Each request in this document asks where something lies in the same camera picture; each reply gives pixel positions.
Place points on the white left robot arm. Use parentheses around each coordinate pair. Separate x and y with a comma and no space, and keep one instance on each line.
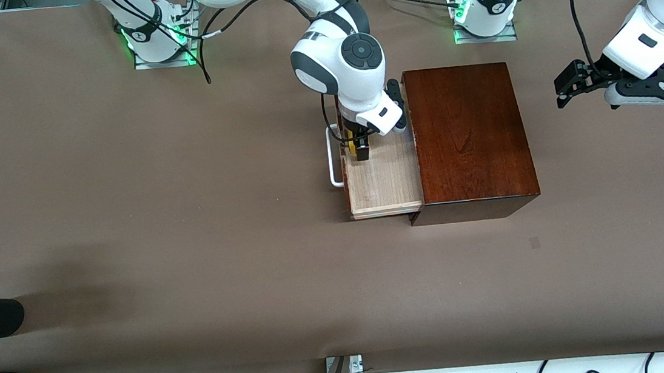
(659,39)

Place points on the dark brown wooden cabinet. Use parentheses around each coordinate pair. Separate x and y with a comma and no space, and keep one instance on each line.
(467,137)

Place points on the small square tape piece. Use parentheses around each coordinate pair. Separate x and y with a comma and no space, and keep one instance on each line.
(534,242)

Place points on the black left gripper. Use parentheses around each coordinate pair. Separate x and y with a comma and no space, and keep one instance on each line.
(592,75)

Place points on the silver corner bracket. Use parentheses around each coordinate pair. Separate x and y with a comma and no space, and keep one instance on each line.
(356,363)

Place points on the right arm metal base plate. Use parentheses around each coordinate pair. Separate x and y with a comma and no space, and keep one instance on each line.
(165,63)

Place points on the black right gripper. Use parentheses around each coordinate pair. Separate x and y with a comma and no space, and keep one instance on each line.
(355,135)

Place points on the brown table cover sheet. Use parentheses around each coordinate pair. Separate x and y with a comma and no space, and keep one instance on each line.
(192,255)

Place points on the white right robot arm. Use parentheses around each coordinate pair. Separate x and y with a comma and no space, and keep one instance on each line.
(344,57)

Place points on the yellow wooden block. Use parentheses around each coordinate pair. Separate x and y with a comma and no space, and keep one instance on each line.
(351,150)

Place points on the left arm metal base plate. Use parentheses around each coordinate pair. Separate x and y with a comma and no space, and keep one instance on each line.
(485,39)

